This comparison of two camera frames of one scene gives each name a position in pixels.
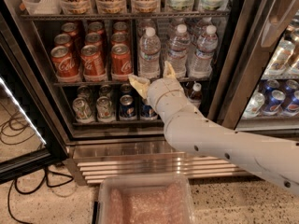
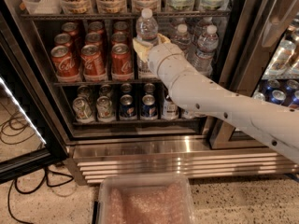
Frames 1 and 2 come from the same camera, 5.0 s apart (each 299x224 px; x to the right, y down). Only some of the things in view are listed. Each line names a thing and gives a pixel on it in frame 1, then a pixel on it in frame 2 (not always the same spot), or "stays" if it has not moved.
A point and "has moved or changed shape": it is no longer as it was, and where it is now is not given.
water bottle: (201, 66) stays
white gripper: (163, 88) to (161, 57)
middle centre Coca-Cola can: (92, 38) stays
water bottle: (149, 53) has moved or changed shape
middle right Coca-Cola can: (119, 38) stays
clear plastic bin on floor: (145, 199) stays
